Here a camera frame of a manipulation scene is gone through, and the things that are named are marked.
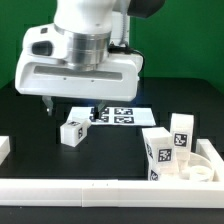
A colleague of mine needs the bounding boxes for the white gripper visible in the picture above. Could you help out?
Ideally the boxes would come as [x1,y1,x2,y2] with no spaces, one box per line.
[15,53,143,119]

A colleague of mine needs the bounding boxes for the white round stool seat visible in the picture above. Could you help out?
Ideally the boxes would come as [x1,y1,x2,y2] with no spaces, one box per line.
[147,151,214,183]

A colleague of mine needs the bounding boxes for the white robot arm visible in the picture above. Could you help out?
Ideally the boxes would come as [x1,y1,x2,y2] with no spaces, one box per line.
[15,0,166,110]

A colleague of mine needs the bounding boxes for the white paper marker sheet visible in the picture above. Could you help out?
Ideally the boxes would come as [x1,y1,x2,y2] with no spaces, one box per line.
[68,107,156,127]

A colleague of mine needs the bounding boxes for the white block left edge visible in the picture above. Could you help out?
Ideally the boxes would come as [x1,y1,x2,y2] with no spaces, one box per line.
[0,136,10,165]

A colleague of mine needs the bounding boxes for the white obstacle fence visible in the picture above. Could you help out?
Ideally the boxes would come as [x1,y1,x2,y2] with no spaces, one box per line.
[0,139,224,208]

